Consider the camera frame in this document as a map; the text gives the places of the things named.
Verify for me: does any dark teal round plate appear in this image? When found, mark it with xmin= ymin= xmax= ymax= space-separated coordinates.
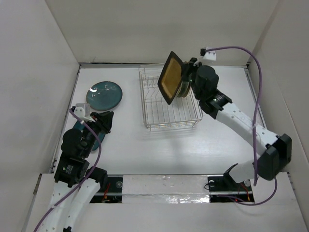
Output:
xmin=86 ymin=81 xmax=123 ymax=111

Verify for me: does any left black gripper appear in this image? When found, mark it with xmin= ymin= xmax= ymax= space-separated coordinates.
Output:
xmin=82 ymin=110 xmax=113 ymax=157

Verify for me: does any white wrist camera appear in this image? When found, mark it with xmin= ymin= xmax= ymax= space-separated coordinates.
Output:
xmin=194 ymin=47 xmax=216 ymax=66
xmin=70 ymin=103 xmax=93 ymax=122

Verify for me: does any woven bamboo round plate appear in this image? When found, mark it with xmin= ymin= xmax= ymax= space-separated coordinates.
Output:
xmin=176 ymin=81 xmax=186 ymax=98

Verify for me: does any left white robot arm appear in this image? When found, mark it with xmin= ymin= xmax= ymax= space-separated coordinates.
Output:
xmin=34 ymin=107 xmax=114 ymax=232

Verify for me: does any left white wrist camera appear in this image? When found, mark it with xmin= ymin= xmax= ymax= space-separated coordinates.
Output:
xmin=70 ymin=103 xmax=93 ymax=122

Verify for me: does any black square amber plate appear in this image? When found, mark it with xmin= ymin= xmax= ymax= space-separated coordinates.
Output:
xmin=157 ymin=51 xmax=183 ymax=105

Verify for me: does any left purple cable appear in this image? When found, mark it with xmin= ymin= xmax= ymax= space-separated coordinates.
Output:
xmin=32 ymin=108 xmax=102 ymax=232

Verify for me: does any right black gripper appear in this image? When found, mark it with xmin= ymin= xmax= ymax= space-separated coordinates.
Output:
xmin=180 ymin=58 xmax=207 ymax=101

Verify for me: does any silver wire dish rack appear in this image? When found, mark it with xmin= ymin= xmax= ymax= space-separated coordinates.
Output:
xmin=139 ymin=64 xmax=203 ymax=131

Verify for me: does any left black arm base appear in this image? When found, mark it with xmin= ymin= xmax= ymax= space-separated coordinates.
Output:
xmin=90 ymin=175 xmax=123 ymax=203

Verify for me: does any light green flower plate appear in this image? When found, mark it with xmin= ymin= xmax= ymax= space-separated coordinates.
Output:
xmin=182 ymin=82 xmax=191 ymax=98

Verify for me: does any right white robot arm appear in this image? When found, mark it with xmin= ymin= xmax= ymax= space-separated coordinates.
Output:
xmin=181 ymin=58 xmax=292 ymax=190

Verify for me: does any dark teal oval plate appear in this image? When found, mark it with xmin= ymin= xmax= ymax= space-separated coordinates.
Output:
xmin=72 ymin=121 xmax=105 ymax=151

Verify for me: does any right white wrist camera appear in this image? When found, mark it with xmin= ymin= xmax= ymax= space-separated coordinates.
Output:
xmin=194 ymin=47 xmax=216 ymax=66

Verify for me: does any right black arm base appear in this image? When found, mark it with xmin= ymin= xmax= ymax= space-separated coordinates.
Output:
xmin=204 ymin=175 xmax=254 ymax=203

